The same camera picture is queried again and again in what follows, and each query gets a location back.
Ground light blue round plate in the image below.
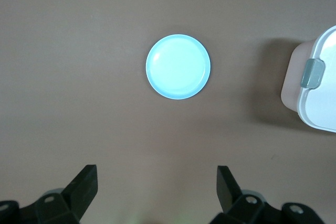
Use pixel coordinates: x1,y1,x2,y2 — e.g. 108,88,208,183
145,34,212,101

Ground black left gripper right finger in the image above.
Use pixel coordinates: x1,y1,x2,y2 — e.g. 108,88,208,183
209,165,266,224

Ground brown leather table mat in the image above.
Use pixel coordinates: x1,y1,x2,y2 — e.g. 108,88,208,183
0,0,336,224

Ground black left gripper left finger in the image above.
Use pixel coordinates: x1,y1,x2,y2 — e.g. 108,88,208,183
34,165,99,224

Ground white lidded storage box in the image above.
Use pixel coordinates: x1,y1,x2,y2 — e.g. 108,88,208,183
280,24,336,133

